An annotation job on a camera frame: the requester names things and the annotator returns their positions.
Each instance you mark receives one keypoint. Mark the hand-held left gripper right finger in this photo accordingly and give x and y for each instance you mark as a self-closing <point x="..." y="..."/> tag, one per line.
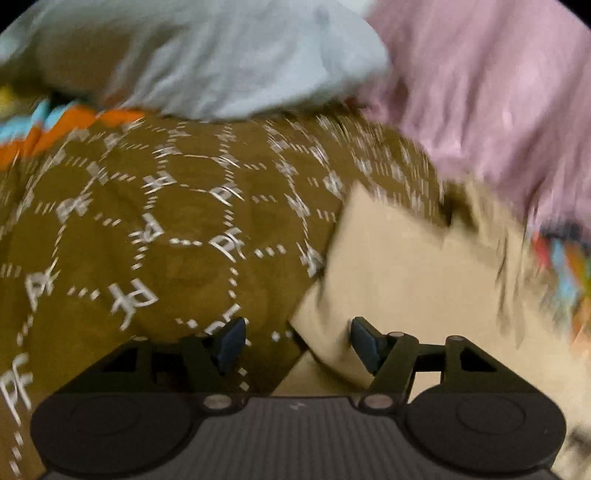
<point x="364" y="342"/>

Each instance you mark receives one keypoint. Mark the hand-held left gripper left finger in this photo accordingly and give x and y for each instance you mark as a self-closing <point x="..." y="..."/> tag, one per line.
<point x="232" y="342"/>

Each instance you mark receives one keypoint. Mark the beige garment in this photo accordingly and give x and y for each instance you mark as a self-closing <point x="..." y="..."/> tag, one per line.
<point x="415" y="295"/>

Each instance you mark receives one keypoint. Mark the brown printed blanket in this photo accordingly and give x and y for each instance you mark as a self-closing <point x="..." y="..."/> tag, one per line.
<point x="152" y="240"/>

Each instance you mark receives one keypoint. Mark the pink cloth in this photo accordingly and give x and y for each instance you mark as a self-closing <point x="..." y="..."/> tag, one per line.
<point x="489" y="87"/>

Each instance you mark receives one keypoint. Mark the light blue pillow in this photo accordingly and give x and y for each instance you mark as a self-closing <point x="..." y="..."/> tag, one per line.
<point x="221" y="50"/>

